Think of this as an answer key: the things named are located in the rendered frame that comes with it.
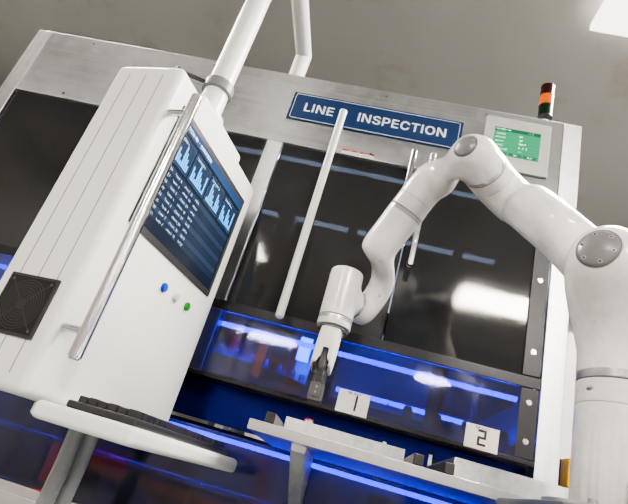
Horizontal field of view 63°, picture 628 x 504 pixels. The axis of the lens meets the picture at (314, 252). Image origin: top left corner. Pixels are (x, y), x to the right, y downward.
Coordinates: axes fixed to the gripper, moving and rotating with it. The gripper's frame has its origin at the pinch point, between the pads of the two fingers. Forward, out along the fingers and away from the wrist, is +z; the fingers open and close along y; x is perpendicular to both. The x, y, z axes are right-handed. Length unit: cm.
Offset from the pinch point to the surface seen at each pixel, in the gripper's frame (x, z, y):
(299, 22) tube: -48, -148, -28
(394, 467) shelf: 18.8, 12.5, 19.5
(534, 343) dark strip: 54, -32, -20
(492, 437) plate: 45.3, -4.2, -20.2
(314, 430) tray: 2.2, 8.7, 5.6
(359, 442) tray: 12.0, 8.5, 5.6
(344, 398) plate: 6.2, -3.9, -20.2
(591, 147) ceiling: 122, -228, -161
